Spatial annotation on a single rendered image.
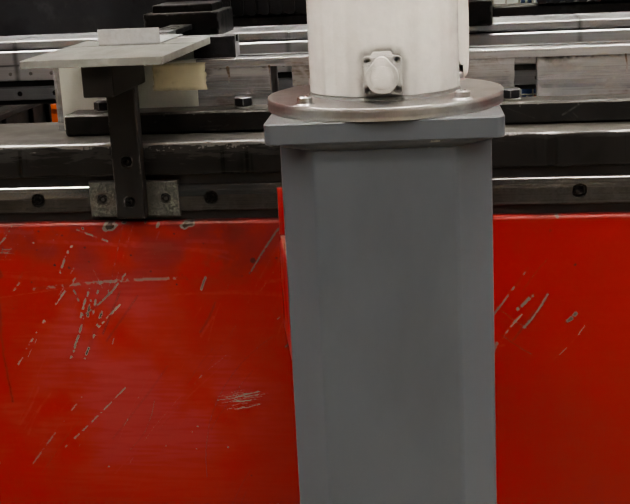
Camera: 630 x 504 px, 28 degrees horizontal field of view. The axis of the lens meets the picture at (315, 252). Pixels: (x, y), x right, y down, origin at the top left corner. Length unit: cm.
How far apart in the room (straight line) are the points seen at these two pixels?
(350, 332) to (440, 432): 11
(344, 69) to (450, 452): 31
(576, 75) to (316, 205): 84
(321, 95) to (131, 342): 85
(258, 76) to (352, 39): 81
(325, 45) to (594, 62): 81
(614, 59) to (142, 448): 85
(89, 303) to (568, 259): 65
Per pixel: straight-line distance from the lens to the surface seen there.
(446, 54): 98
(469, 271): 98
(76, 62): 156
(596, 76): 175
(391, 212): 96
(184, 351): 175
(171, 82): 179
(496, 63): 174
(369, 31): 96
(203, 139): 168
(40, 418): 185
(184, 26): 194
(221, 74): 178
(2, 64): 214
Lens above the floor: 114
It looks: 15 degrees down
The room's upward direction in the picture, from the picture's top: 3 degrees counter-clockwise
